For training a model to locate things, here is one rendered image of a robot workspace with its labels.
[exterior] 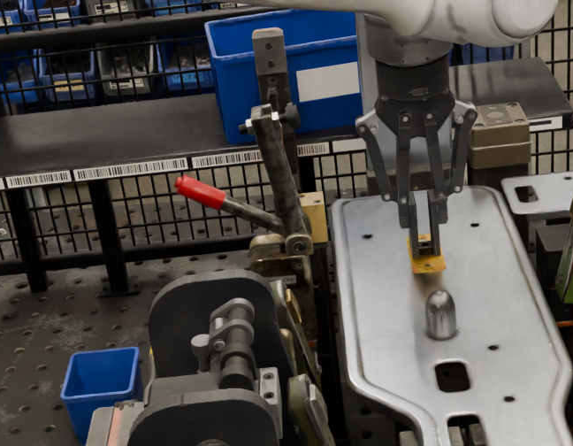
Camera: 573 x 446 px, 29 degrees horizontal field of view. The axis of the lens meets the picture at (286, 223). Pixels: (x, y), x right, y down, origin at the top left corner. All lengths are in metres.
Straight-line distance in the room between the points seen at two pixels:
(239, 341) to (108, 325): 0.97
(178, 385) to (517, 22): 0.39
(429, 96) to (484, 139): 0.33
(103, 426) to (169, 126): 0.75
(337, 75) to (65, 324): 0.63
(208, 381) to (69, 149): 0.82
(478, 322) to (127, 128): 0.70
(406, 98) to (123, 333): 0.80
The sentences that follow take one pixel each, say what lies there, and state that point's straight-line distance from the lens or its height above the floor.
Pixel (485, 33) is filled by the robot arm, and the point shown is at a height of 1.35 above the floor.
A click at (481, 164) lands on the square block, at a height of 1.01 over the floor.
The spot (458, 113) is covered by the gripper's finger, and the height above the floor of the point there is 1.19.
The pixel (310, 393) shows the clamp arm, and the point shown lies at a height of 1.09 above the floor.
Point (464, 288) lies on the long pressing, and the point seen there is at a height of 1.00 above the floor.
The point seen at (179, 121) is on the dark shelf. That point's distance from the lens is 1.67.
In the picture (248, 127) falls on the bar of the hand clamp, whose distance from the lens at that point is 1.18.
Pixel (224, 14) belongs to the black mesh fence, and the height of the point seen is 1.15.
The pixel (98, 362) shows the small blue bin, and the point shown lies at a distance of 1.61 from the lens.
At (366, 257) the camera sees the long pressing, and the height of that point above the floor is 1.00.
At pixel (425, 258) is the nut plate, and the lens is 1.25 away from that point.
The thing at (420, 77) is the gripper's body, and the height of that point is 1.25.
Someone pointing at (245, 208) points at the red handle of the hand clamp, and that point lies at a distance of 1.22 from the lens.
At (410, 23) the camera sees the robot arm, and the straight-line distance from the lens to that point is 0.95.
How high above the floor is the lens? 1.67
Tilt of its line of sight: 28 degrees down
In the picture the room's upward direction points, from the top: 7 degrees counter-clockwise
